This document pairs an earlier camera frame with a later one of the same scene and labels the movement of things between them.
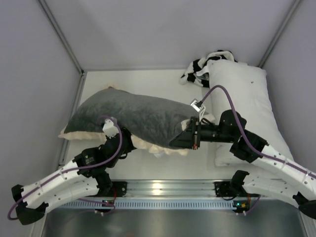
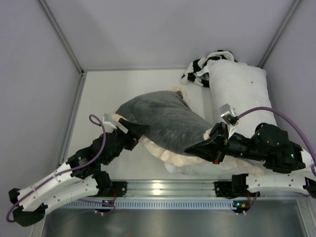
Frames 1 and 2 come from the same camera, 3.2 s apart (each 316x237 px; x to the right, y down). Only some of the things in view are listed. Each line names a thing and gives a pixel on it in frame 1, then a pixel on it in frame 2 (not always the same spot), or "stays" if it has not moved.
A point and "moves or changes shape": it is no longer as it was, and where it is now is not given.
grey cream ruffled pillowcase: (152, 119) moves or changes shape
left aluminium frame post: (62, 37) stays
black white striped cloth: (196, 71) stays
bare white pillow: (249, 87) stays
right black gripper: (194, 133) to (222, 142)
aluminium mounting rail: (170, 189) stays
